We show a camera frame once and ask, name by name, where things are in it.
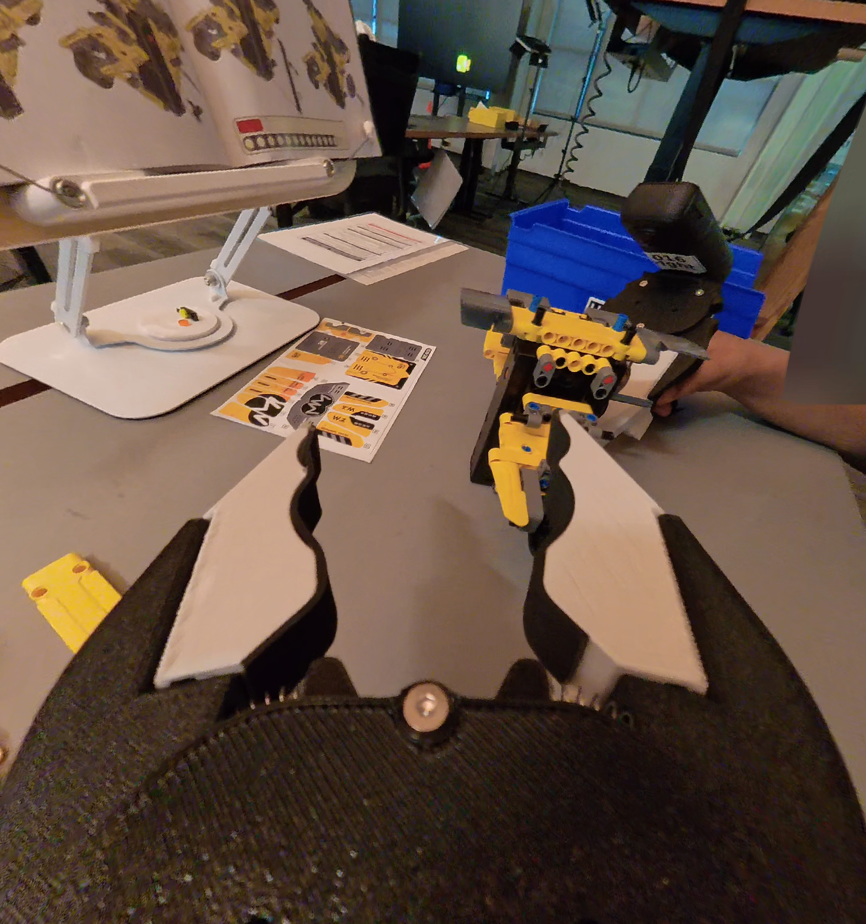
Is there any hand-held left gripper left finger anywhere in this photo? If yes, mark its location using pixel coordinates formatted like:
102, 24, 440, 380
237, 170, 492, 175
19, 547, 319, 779
153, 426, 339, 690

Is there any yellow ribbed brick panel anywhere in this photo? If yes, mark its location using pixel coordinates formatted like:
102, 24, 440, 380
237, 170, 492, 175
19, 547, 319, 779
22, 552, 123, 654

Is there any yellow sticker sheet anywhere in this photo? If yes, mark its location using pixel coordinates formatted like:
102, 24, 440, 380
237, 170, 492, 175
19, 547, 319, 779
211, 318, 437, 464

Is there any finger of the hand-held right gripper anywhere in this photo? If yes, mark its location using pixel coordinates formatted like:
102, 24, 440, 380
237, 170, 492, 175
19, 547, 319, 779
598, 348, 687, 443

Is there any person's right hand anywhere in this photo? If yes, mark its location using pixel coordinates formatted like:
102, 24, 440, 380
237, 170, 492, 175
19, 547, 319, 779
653, 334, 756, 421

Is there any coiled cable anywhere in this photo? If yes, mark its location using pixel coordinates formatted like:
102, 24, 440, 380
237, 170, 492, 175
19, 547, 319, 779
561, 39, 616, 192

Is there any blue plastic bin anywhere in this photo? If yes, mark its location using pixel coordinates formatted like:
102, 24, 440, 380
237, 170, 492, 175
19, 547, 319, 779
505, 201, 766, 342

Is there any small wooden table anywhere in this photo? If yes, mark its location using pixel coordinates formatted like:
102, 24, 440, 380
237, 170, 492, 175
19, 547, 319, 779
404, 108, 560, 218

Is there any printed paper sheet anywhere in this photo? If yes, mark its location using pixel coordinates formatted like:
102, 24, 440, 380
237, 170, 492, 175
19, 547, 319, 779
258, 213, 470, 284

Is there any yellow toy brick model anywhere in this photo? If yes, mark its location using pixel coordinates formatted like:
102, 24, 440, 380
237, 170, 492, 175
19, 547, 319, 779
460, 287, 713, 533

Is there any black computer monitor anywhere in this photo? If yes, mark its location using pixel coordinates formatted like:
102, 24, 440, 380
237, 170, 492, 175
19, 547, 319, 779
397, 0, 529, 96

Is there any instruction booklet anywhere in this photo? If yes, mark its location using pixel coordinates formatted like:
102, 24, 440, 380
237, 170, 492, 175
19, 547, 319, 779
0, 0, 383, 190

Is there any white book stand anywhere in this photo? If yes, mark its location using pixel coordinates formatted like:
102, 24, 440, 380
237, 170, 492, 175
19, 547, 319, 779
0, 155, 359, 420

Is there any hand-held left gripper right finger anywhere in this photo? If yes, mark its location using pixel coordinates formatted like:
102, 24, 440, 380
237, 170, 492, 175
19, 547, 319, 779
522, 413, 708, 707

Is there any person's right forearm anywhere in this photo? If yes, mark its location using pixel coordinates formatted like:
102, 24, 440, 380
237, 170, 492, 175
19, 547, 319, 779
749, 336, 866, 483

